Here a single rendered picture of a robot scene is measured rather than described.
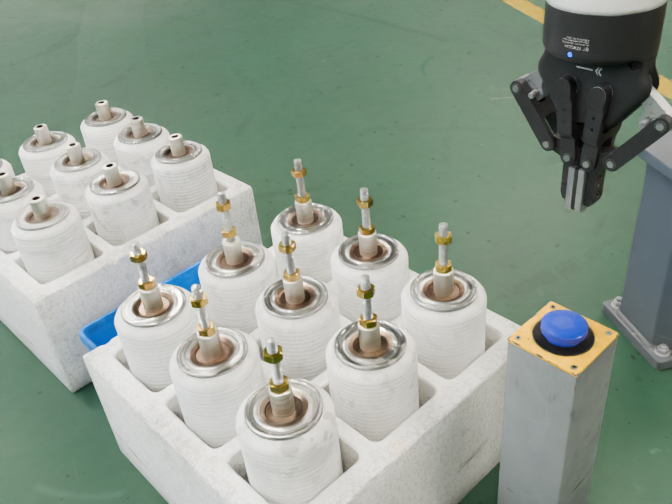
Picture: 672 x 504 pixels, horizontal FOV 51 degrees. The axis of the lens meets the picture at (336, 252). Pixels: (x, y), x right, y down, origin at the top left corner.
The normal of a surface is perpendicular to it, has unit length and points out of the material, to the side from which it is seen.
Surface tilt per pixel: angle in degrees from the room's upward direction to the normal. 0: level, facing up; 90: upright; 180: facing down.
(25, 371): 0
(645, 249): 90
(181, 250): 90
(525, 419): 90
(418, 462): 90
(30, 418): 0
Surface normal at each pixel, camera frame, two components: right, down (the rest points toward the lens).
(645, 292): -0.96, 0.22
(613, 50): -0.07, 0.58
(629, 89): -0.72, 0.45
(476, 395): 0.69, 0.36
